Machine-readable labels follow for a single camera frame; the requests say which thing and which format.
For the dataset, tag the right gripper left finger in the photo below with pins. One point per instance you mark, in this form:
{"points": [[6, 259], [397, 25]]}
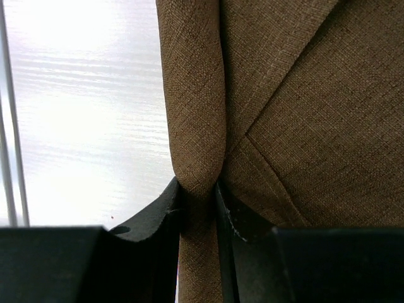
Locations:
{"points": [[135, 261]]}

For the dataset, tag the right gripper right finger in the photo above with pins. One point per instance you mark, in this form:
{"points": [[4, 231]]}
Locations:
{"points": [[260, 262]]}

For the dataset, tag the brown cloth napkin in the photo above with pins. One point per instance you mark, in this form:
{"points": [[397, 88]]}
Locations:
{"points": [[296, 105]]}

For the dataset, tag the right aluminium frame post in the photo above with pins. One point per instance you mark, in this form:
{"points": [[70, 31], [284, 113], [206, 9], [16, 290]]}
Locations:
{"points": [[12, 173]]}

